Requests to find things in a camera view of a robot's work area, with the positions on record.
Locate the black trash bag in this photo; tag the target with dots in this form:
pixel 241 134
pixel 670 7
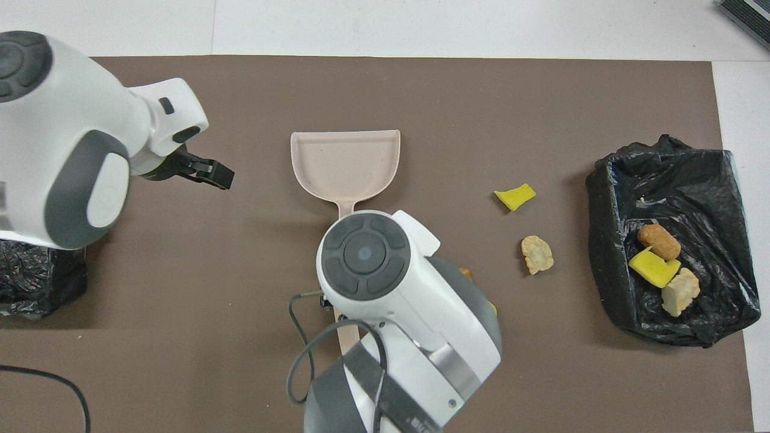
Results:
pixel 716 198
pixel 36 282

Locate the beige plastic dustpan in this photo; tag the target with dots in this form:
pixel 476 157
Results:
pixel 346 162

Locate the pale cracker piece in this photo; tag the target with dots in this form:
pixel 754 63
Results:
pixel 681 293

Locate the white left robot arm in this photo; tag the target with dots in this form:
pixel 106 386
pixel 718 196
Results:
pixel 60 132

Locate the beige brush black bristles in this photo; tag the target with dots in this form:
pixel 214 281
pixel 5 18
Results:
pixel 349 340

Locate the brown fried nugget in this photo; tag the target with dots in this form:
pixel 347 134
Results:
pixel 659 242

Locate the brown table mat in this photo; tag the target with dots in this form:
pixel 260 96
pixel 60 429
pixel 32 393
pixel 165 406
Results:
pixel 180 270

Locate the curved yellow sponge piece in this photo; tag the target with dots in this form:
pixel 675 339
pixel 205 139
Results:
pixel 652 269

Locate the yellow sponge wedge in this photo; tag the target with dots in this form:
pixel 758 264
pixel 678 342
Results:
pixel 515 197

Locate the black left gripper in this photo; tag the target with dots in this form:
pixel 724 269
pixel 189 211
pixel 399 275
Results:
pixel 168 168

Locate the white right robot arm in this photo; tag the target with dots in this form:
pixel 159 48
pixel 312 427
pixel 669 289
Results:
pixel 415 313

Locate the pale bread slice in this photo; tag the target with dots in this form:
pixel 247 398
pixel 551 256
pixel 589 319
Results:
pixel 537 255

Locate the dark ribbed panel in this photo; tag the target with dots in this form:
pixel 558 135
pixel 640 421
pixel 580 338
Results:
pixel 752 15

